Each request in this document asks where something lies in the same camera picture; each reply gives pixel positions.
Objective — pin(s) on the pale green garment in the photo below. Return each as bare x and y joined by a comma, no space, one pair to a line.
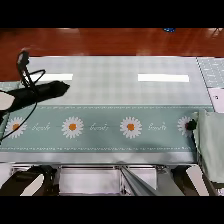
210,143

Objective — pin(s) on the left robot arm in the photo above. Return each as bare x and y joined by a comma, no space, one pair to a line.
36,91

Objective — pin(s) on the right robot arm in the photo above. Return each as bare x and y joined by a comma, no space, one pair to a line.
195,181

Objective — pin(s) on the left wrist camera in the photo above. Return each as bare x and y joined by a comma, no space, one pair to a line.
23,61

